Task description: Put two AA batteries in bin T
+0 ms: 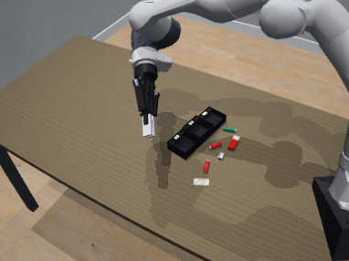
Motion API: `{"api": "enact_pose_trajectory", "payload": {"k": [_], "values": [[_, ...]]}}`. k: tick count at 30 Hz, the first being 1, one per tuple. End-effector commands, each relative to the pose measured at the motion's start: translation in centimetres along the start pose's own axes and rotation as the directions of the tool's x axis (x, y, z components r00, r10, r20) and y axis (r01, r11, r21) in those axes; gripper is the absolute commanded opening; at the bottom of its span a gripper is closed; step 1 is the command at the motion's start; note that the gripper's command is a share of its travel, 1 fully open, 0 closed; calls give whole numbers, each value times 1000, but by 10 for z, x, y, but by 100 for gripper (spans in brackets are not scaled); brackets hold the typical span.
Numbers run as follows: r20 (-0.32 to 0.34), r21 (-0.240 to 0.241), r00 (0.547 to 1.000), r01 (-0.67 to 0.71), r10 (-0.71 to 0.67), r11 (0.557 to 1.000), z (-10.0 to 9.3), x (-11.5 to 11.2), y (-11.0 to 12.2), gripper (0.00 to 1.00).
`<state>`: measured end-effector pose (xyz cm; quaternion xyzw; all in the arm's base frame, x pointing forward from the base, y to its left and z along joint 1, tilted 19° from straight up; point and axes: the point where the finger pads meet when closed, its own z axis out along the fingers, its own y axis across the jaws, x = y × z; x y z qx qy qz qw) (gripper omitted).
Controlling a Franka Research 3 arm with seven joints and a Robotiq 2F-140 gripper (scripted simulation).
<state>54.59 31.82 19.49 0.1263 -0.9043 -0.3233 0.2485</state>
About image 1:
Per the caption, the red and white eraser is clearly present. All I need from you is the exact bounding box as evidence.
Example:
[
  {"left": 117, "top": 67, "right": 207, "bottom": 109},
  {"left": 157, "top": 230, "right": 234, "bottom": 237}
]
[{"left": 227, "top": 135, "right": 240, "bottom": 151}]

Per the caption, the black rack of three bins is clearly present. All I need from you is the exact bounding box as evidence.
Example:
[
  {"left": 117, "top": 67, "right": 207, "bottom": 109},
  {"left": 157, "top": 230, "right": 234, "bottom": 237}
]
[{"left": 167, "top": 107, "right": 227, "bottom": 160}]

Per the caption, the white domino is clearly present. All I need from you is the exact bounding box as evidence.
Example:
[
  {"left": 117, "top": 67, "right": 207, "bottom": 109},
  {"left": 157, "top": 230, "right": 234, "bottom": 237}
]
[{"left": 194, "top": 179, "right": 209, "bottom": 186}]

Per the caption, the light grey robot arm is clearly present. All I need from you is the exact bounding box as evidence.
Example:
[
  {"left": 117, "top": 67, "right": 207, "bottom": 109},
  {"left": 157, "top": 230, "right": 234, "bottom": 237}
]
[{"left": 129, "top": 0, "right": 349, "bottom": 211}]

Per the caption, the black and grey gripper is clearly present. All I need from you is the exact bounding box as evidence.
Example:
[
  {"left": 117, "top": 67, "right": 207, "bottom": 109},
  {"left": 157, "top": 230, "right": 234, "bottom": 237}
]
[{"left": 132, "top": 63, "right": 160, "bottom": 139}]

